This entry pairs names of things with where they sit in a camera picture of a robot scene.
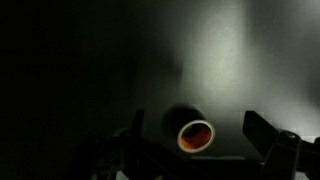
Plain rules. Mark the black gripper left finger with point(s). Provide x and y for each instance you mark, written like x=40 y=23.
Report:
x=171 y=166

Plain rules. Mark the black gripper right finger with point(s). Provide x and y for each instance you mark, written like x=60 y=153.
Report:
x=279 y=148

